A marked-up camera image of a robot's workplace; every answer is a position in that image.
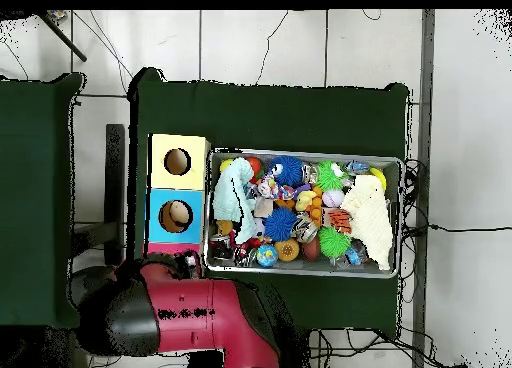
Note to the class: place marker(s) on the cream knitted cloth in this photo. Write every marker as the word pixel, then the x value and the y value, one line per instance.
pixel 368 216

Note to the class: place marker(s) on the shallow clear mesh bin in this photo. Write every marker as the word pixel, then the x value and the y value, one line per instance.
pixel 320 268

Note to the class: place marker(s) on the neighbouring dark green table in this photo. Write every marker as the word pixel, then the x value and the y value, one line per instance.
pixel 36 184

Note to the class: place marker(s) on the red ball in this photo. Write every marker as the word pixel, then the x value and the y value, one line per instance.
pixel 256 166

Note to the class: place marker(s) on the black slanted rod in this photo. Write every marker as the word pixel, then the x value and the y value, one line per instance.
pixel 64 40

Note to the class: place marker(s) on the green spiky ball with eyes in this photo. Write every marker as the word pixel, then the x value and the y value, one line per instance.
pixel 328 178

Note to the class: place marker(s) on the plain green spiky ball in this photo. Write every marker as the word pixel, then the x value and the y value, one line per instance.
pixel 334 242

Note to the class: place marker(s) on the wooden box with three holes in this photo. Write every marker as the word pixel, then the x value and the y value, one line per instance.
pixel 196 176

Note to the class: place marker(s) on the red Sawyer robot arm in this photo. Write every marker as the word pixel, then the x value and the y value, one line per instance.
pixel 188 304

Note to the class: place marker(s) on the yellow plush toy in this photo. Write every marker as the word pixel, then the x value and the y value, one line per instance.
pixel 304 199

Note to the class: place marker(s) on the mint green cloth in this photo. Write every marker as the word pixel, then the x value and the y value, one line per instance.
pixel 230 192

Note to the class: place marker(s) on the orange tiger plush toy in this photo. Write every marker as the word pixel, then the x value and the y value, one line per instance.
pixel 340 220

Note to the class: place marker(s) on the white baseball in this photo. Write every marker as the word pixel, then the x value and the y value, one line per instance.
pixel 332 198

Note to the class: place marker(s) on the black upright panel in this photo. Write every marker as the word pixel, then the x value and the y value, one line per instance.
pixel 115 176

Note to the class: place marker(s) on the plain blue spiky ball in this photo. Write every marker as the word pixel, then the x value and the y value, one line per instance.
pixel 280 224

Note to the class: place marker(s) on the blue spiky ball with eyes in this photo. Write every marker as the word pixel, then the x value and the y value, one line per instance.
pixel 288 171

